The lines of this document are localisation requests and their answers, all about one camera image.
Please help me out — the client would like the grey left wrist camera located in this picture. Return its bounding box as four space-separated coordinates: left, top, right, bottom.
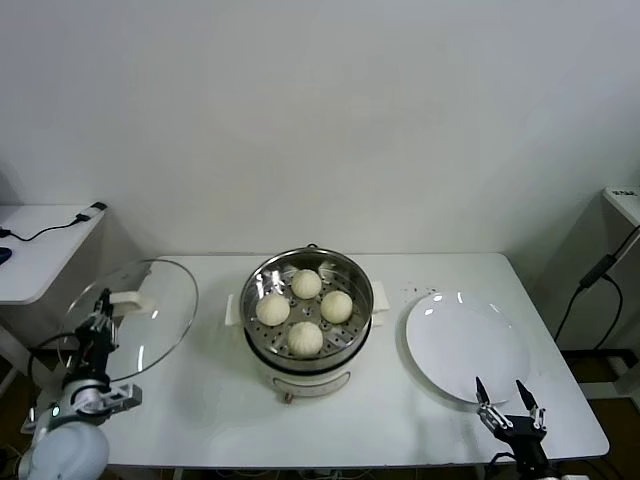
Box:
97 383 144 414

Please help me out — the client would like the white steamed baozi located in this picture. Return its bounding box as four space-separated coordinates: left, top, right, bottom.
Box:
291 269 323 300
319 291 355 324
256 293 291 327
286 321 324 358

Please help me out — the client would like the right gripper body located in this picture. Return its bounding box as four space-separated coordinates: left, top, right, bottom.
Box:
492 413 552 480

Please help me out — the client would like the white side table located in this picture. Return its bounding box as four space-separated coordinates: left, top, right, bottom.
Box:
0 203 109 436

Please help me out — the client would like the stainless steel steamer basket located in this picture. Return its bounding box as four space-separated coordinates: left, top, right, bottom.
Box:
223 244 392 371

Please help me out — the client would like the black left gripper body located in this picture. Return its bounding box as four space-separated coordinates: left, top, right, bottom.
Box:
73 319 120 384

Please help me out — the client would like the glass lid with white handle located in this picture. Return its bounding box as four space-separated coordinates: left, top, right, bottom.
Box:
64 258 199 384

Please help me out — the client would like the white electric cooker base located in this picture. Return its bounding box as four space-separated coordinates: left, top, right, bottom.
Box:
243 319 374 405

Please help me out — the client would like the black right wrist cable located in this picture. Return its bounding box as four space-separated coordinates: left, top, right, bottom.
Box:
487 451 517 480

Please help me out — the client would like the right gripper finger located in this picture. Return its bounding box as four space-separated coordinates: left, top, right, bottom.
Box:
473 375 514 432
514 378 548 432

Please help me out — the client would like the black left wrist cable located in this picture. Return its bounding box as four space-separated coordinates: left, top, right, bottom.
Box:
27 333 84 401

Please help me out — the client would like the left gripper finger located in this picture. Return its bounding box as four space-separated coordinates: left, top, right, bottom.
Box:
104 304 121 347
94 288 112 327

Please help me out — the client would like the black cable with adapter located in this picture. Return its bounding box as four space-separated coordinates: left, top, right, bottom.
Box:
0 201 107 242

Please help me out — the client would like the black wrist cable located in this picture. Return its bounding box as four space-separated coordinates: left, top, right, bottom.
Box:
487 451 517 480
27 333 84 401

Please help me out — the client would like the white round plate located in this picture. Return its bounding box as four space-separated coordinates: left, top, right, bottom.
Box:
404 290 532 405

